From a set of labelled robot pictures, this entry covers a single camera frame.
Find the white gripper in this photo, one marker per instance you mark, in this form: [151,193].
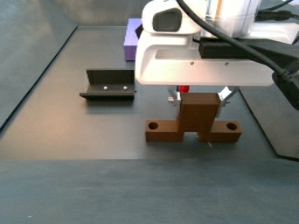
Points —
[168,59]

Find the brown T-shaped block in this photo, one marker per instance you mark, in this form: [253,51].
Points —
[199,108]

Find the purple base board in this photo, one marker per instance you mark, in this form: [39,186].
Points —
[132,35]

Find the red hexagonal peg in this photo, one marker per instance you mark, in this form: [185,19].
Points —
[183,89]

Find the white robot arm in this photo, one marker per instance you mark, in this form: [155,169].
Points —
[213,43]

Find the black angle bracket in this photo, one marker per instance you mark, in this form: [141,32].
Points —
[109,85]

